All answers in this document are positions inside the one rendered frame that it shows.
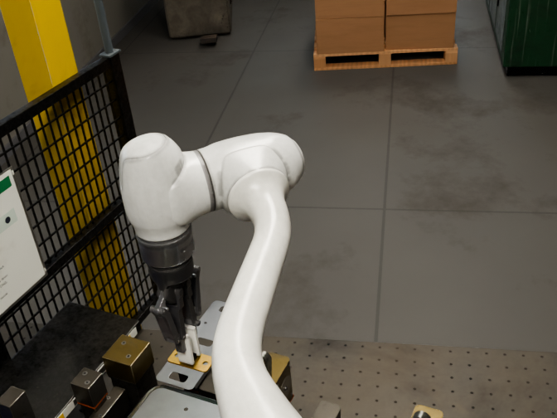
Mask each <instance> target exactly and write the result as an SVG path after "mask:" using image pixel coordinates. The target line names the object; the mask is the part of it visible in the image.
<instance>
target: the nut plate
mask: <svg viewBox="0 0 557 418"><path fill-rule="evenodd" d="M176 355H177V351H176V349H175V350H174V352H173V353H172V355H171V356H170V357H169V358H168V359H167V360H168V362H170V363H173V364H176V365H179V366H182V367H187V368H190V369H193V370H196V371H199V372H208V370H209V369H210V367H211V356H207V355H205V354H201V355H200V356H197V355H196V353H193V357H194V361H195V363H194V364H193V365H191V364H187V363H184V362H179V358H178V357H175V356H176ZM204 362H207V363H208V364H207V365H203V363H204Z"/></svg>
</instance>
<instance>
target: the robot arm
mask: <svg viewBox="0 0 557 418"><path fill-rule="evenodd" d="M304 167H305V163H304V157H303V153H302V151H301V149H300V147H299V146H298V145H297V143H296V142H295V141H294V140H292V139H291V138H290V137H288V136H287V135H285V134H277V133H256V134H246V135H242V136H238V137H234V138H231V139H225V140H222V141H220V142H216V143H213V144H211V145H209V146H207V147H204V148H200V149H197V150H194V151H189V152H182V151H181V150H180V148H179V147H178V146H177V144H176V143H175V142H174V141H173V140H171V139H170V138H169V137H168V136H166V135H165V134H160V133H149V134H143V135H140V136H138V137H136V138H134V139H132V140H130V141H129V142H127V143H126V144H125V145H124V147H123V148H122V150H121V152H120V155H119V182H120V189H121V195H122V199H123V203H124V209H125V211H126V214H127V217H128V220H129V221H130V223H131V224H132V226H133V228H134V230H135V236H136V239H137V241H138V247H139V250H140V254H141V257H142V259H143V261H144V263H146V264H147V265H148V270H149V274H150V277H151V279H152V280H153V282H154V283H155V284H156V285H157V296H158V301H157V303H156V306H154V305H152V306H151V307H150V309H149V310H150V312H151V313H152V314H153V315H155V318H156V320H157V323H158V325H159V328H160V329H161V331H162V335H163V337H164V339H165V341H168V342H170V343H175V346H176V351H177V354H178V358H179V362H184V363H187V364H191V365H193V364H194V363H195V361H194V357H193V353H196V355H197V356H200V355H201V349H200V345H199V341H198V337H197V329H196V326H200V324H201V320H197V318H196V317H197V316H200V315H201V292H200V280H199V278H200V271H201V267H200V266H196V265H194V263H193V258H192V254H193V252H194V251H195V244H194V239H193V234H192V226H191V222H192V221H194V220H195V219H197V218H198V217H200V216H203V215H205V214H206V213H209V212H212V211H217V210H220V209H224V210H225V211H226V212H228V213H230V214H232V215H233V216H234V217H236V218H237V219H239V220H241V221H252V223H253V224H254V236H253V240H252V241H251V244H250V246H249V249H248V252H247V254H246V256H245V259H244V261H243V264H242V266H241V267H240V271H239V273H238V275H237V277H236V279H235V282H234V284H233V287H232V289H231V291H230V294H229V297H228V299H227V300H226V303H225V307H224V308H223V310H222V313H221V315H220V319H219V321H218V324H217V327H216V332H215V336H214V340H213V345H212V353H211V370H212V379H213V384H214V389H215V394H216V400H217V404H218V408H219V412H220V418H302V417H301V416H300V415H299V414H298V412H297V411H296V410H295V409H294V407H293V406H292V405H291V404H290V402H289V401H288V399H287V398H286V397H285V395H284V394H283V393H282V392H281V390H280V389H279V387H278V386H277V385H276V383H275V382H274V380H273V379H272V377H271V376H270V375H269V373H268V371H267V369H266V367H265V365H264V360H263V356H262V340H263V336H264V329H265V325H266V323H267V319H268V316H269V311H270V309H271V306H272V303H273V300H274V296H275V292H276V289H277V287H278V284H279V279H280V276H281V273H282V270H283V266H284V262H285V260H286V256H287V253H288V248H289V243H290V238H291V221H290V216H289V213H288V208H287V205H286V202H285V201H286V199H287V197H288V193H289V190H291V189H292V188H294V187H295V186H296V184H297V183H298V182H299V180H300V179H301V177H302V176H303V170H304ZM194 307H196V308H194Z"/></svg>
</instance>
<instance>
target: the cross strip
mask: <svg viewBox="0 0 557 418"><path fill-rule="evenodd" d="M222 306H225V302H222V301H218V300H217V301H214V302H213V303H212V304H211V306H210V307H209V308H208V309H207V311H206V312H205V313H204V314H203V316H202V317H201V319H200V320H201V324H200V326H196V329H197V337H199V338H205V339H208V340H211V341H213V340H214V336H215V332H216V327H217V324H218V321H219V319H220V315H221V313H222V312H220V311H219V309H220V307H222ZM204 322H207V323H206V324H204ZM199 345H200V344H199ZM212 345H213V343H212ZM212 345H211V346H209V347H207V346H204V345H200V349H201V354H205V355H207V356H211V353H212ZM210 369H211V367H210ZM210 369H209V370H210ZM209 370H208V371H209ZM172 372H177V373H180V374H183V375H186V376H188V378H187V380H186V381H185V382H179V381H175V380H172V379H170V378H169V376H170V374H171V373H172ZM207 373H208V372H199V371H196V370H193V369H190V368H187V367H182V366H179V365H176V364H173V363H170V362H168V361H167V363H166V364H165V365H164V367H163V368H162V370H161V371H160V372H159V373H158V374H157V376H156V379H157V380H158V381H160V382H165V383H168V384H171V385H173V386H178V387H181V388H184V389H187V390H191V389H193V388H194V387H195V389H197V387H198V386H199V385H200V383H201V381H202V380H203V378H204V377H205V376H206V374H207Z"/></svg>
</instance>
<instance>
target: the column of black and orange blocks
mask: <svg viewBox="0 0 557 418"><path fill-rule="evenodd" d="M0 414H1V416H2V418H36V416H35V414H34V411H33V409H32V407H31V403H30V402H29V399H28V397H27V394H26V392H25V391H24V390H22V389H19V388H16V387H14V386H10V388H9V389H8V390H7V391H6V392H5V393H4V394H3V395H2V396H1V397H0Z"/></svg>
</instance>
